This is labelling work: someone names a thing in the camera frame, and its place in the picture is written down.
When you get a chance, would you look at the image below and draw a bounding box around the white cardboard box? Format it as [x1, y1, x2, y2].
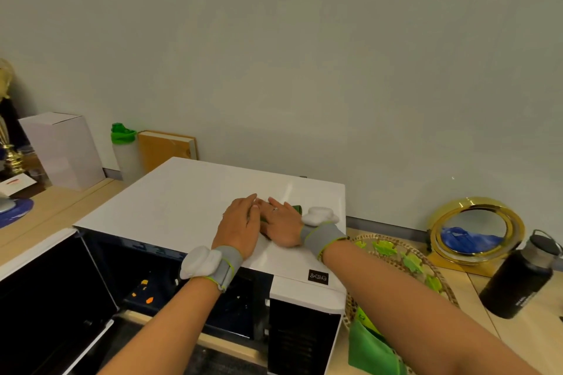
[18, 112, 106, 192]

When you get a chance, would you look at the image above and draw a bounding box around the gold trophy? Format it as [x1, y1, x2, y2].
[0, 58, 28, 178]

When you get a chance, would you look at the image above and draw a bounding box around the yellow-green packet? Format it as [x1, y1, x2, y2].
[354, 306, 384, 338]

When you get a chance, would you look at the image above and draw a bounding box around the black insulated bottle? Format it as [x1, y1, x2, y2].
[479, 230, 563, 320]

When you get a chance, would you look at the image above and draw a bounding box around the white microwave oven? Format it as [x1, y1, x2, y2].
[72, 157, 348, 375]

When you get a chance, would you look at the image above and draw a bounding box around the person's right hand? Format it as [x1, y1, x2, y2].
[256, 197, 305, 249]

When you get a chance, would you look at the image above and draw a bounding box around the grey wristband with white tracker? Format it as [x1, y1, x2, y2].
[179, 246, 244, 293]
[300, 207, 348, 262]

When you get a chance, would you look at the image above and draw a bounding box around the green cloth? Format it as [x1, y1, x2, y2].
[348, 320, 408, 375]

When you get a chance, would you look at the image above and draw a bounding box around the woven wicker basket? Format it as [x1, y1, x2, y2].
[342, 234, 461, 375]

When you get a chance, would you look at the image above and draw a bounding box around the person's right forearm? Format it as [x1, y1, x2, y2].
[322, 238, 542, 375]

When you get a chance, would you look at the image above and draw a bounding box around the white card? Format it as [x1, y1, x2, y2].
[0, 174, 38, 198]

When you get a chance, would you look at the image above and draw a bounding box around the wooden board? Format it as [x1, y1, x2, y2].
[137, 131, 199, 174]

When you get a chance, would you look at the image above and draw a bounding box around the blue plate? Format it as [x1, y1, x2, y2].
[0, 197, 35, 229]

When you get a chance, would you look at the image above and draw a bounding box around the clear bottle with green lid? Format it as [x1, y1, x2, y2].
[110, 123, 146, 185]

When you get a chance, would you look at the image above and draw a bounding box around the round gold sand art frame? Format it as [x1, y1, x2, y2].
[427, 197, 527, 278]

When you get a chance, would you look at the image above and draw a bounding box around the person's left hand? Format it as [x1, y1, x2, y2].
[211, 194, 263, 261]

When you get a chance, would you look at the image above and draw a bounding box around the person's left forearm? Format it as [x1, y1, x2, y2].
[97, 276, 221, 375]

